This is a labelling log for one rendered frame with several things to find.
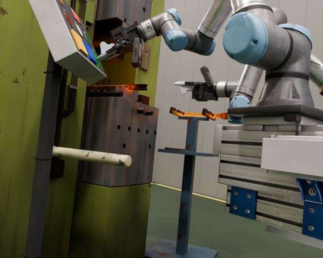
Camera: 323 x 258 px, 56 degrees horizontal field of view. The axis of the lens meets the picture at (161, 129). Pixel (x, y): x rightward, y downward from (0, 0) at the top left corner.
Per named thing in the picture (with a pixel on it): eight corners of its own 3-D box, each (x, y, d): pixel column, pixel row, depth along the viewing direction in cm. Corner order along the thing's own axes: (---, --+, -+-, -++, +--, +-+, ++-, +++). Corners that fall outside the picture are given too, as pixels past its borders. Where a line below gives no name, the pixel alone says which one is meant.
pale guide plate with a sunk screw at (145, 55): (148, 70, 204) (151, 45, 205) (141, 67, 197) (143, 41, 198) (146, 70, 205) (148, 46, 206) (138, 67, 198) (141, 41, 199)
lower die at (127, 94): (137, 104, 174) (138, 89, 175) (114, 98, 157) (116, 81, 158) (83, 103, 196) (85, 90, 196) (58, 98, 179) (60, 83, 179)
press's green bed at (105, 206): (144, 263, 178) (152, 183, 181) (100, 285, 146) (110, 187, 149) (75, 240, 207) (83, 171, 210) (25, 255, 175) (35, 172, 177)
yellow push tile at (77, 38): (89, 55, 106) (80, 37, 107) (81, 48, 98) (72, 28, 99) (84, 58, 106) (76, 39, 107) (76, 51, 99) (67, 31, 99)
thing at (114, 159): (132, 168, 121) (133, 154, 121) (123, 168, 116) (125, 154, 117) (56, 156, 143) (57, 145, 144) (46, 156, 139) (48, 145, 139)
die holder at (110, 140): (152, 183, 181) (159, 108, 184) (110, 187, 149) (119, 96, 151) (83, 171, 210) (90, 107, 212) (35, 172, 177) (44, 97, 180)
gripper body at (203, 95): (189, 98, 145) (214, 98, 139) (192, 81, 145) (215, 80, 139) (196, 101, 151) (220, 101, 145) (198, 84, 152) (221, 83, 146)
